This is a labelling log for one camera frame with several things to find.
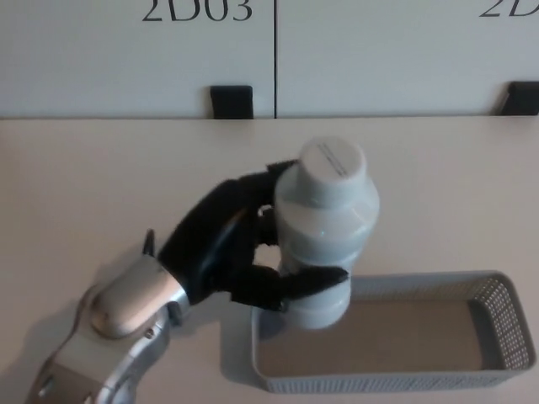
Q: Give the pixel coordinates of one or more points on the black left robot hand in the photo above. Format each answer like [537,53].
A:
[210,235]

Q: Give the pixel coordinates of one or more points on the white plastic bottle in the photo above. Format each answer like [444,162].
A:
[324,227]

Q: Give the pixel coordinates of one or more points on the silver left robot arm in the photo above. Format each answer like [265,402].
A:
[130,294]

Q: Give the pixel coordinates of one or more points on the white cabinet door 2D03 print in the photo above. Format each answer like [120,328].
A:
[126,63]

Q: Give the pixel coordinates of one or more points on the grey plastic mesh basket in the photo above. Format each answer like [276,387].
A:
[379,379]

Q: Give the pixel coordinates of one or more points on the white cabinet door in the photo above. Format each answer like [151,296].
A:
[379,54]

